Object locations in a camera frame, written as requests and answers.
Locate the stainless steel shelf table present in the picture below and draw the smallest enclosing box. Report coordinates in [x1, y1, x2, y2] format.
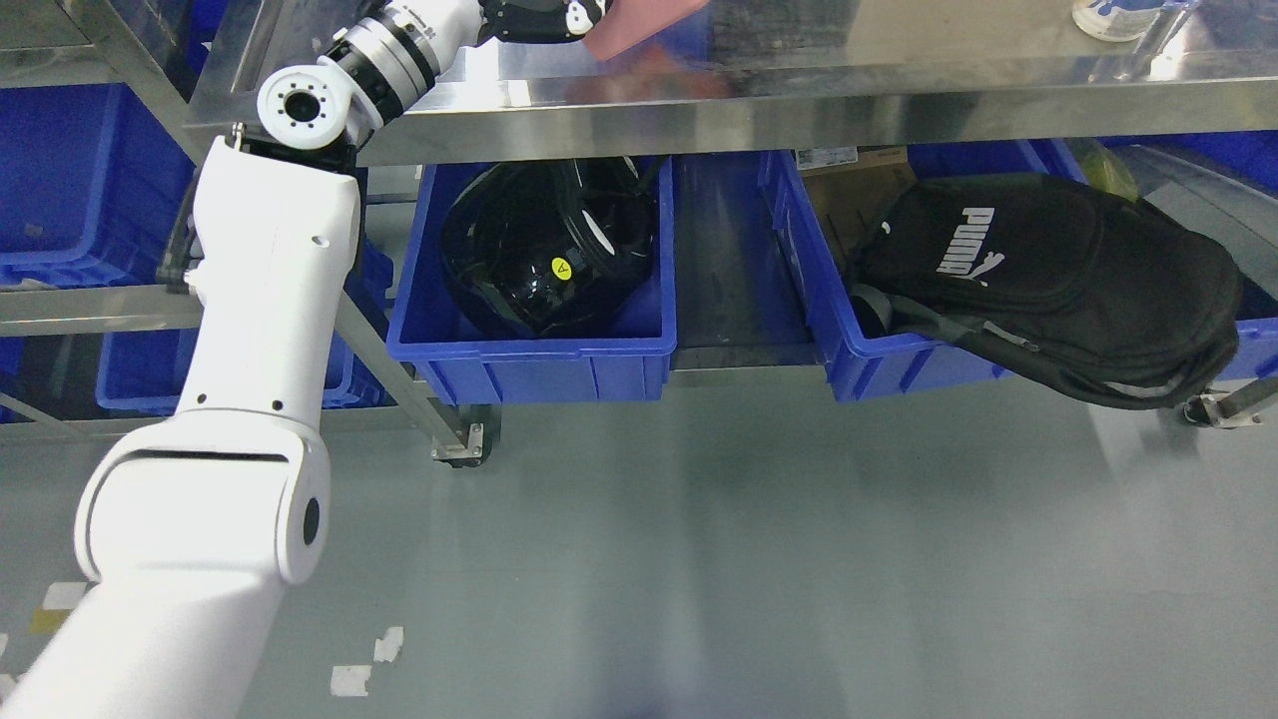
[0, 0, 1278, 467]

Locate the black glossy helmet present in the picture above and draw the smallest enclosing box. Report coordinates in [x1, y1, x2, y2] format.
[440, 158, 661, 341]

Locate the blue bin far left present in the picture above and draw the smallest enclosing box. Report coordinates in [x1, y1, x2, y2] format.
[1, 86, 196, 290]

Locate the pink plastic storage box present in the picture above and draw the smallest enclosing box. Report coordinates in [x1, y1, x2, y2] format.
[581, 1, 709, 61]

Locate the blue bin with helmet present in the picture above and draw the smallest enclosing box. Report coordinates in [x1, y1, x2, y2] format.
[386, 156, 677, 405]

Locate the blue bin lower left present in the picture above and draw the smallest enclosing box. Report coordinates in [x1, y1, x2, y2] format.
[95, 240, 395, 415]

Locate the blue bin with backpack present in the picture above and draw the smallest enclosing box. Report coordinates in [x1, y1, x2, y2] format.
[758, 138, 1085, 401]

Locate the cardboard box in bin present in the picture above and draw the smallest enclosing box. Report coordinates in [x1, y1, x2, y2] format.
[795, 146, 915, 269]

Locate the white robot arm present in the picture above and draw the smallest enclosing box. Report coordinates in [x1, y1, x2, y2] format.
[3, 1, 484, 718]

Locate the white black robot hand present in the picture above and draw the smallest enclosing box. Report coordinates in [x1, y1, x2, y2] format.
[478, 1, 613, 43]

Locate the black Puma backpack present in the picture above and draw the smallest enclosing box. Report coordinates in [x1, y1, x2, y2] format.
[845, 172, 1243, 410]

